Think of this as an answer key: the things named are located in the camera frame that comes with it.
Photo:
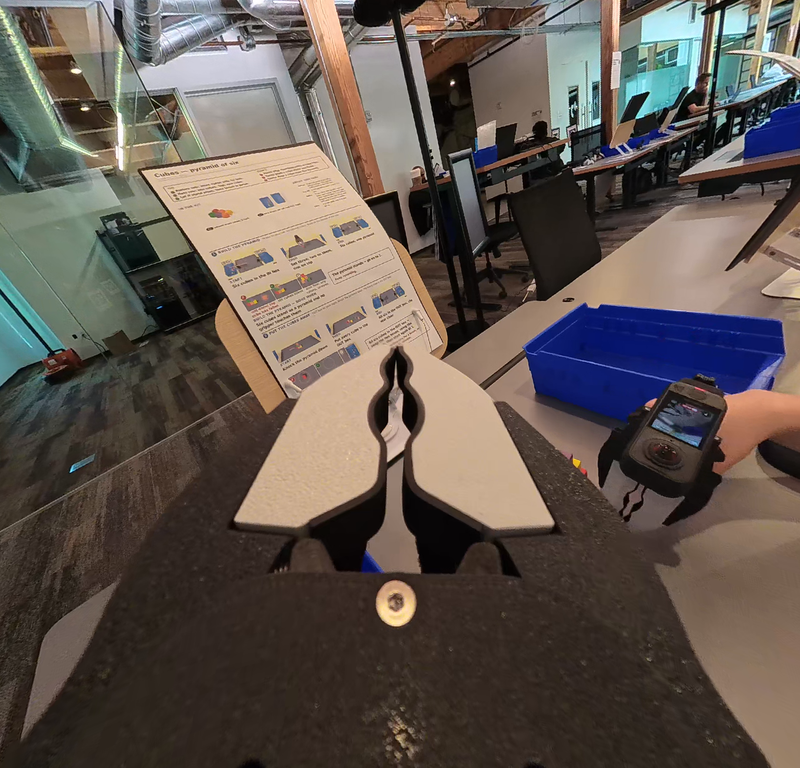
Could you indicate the wooden workbench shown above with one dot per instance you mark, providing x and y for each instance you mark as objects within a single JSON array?
[{"x": 519, "y": 155}]

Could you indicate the wooden support post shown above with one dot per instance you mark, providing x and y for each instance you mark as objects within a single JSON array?
[
  {"x": 610, "y": 61},
  {"x": 340, "y": 80}
]

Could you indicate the black office chair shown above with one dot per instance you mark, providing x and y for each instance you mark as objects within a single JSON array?
[
  {"x": 500, "y": 249},
  {"x": 556, "y": 236}
]

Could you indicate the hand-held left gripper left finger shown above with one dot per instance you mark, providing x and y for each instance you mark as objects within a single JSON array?
[{"x": 312, "y": 462}]

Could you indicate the blue storage bin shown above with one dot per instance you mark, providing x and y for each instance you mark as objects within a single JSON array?
[{"x": 485, "y": 157}]

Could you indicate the black rounded pad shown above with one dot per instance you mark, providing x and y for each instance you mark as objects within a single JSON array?
[{"x": 784, "y": 458}]

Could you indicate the silver ventilation duct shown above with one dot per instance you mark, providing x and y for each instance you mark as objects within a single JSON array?
[{"x": 187, "y": 5}]

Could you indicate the printed instruction sheet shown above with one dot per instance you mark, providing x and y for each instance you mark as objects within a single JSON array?
[{"x": 281, "y": 249}]

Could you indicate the row of blue storage bins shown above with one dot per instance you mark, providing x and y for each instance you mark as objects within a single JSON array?
[{"x": 775, "y": 133}]

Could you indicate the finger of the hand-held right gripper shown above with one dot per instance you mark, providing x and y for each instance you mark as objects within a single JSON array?
[
  {"x": 625, "y": 505},
  {"x": 640, "y": 499}
]

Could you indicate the small brown cardboard box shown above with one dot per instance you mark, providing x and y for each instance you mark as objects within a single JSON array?
[{"x": 119, "y": 343}]

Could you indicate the black glass door cabinet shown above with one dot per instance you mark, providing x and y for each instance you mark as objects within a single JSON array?
[{"x": 162, "y": 274}]

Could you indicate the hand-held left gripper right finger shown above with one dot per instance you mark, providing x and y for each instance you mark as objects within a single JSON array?
[{"x": 481, "y": 462}]

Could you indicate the grey panel on wheeled stand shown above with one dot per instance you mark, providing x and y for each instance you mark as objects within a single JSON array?
[{"x": 469, "y": 205}]

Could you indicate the blue floor sticker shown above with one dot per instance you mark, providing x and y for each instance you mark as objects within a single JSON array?
[{"x": 81, "y": 463}]

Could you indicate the blue plastic bin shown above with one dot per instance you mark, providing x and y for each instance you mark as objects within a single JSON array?
[
  {"x": 372, "y": 563},
  {"x": 650, "y": 355}
]

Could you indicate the black floor lamp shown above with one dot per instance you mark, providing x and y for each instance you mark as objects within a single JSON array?
[{"x": 412, "y": 93}]

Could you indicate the long office desk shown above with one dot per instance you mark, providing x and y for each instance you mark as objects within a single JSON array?
[{"x": 625, "y": 158}]

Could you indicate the red floor machine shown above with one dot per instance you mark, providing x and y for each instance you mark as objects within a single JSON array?
[{"x": 62, "y": 365}]

